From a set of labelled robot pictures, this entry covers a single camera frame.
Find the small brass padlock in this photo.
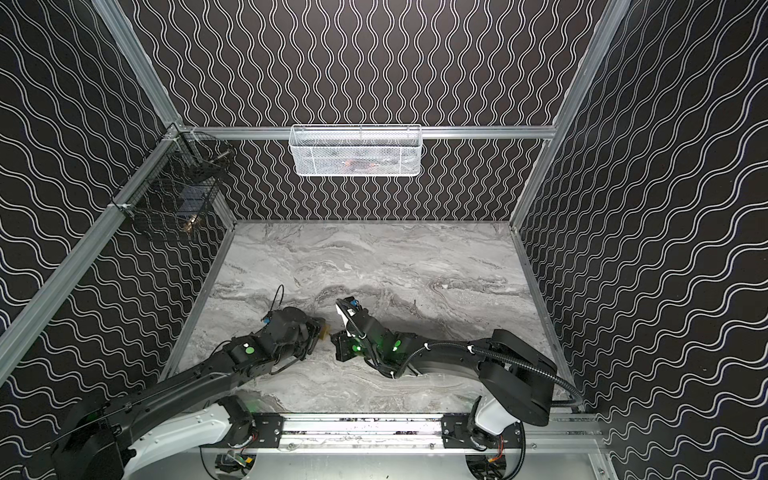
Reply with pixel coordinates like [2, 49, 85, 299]
[318, 322, 330, 339]

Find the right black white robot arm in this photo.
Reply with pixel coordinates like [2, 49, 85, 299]
[331, 314, 584, 438]

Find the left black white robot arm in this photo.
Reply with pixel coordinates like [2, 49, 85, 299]
[49, 307, 326, 479]

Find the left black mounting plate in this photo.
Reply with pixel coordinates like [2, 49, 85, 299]
[221, 413, 285, 449]

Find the black mounting plate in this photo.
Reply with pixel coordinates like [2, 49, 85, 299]
[439, 413, 523, 451]
[221, 413, 285, 449]

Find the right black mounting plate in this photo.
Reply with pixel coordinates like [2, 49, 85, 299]
[439, 413, 523, 451]

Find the brass item in black basket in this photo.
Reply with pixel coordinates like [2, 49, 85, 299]
[181, 215, 198, 234]

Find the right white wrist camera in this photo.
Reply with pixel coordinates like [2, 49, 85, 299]
[335, 296, 365, 339]

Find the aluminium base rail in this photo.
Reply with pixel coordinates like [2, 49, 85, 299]
[246, 413, 603, 455]

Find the black wire wall basket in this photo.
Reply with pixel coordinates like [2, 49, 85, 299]
[120, 132, 235, 244]

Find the white mesh wall basket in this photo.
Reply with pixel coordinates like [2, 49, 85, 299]
[288, 124, 424, 177]

